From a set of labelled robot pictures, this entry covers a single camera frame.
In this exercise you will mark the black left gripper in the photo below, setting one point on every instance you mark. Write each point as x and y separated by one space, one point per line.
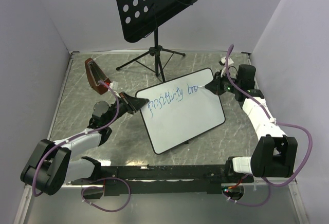
132 104

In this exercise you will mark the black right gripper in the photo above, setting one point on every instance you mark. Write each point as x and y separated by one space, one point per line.
215 86

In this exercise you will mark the white rectangular whiteboard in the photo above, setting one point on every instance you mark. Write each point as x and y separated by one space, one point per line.
179 110

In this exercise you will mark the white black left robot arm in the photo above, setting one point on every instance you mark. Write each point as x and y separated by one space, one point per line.
50 165

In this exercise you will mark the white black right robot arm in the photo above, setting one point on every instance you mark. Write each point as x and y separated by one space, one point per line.
275 153

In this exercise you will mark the brown wooden metronome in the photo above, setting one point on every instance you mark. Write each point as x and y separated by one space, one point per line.
94 75

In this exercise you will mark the black perforated music stand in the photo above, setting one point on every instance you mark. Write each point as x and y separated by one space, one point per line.
140 18

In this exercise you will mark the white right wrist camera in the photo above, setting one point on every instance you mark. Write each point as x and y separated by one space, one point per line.
226 64

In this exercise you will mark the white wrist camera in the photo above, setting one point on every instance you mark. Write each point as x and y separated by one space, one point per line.
113 85
226 64

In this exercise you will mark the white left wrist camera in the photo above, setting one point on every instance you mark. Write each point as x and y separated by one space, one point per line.
113 85

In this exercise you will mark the aluminium frame rail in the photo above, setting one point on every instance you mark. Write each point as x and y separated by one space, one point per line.
30 190

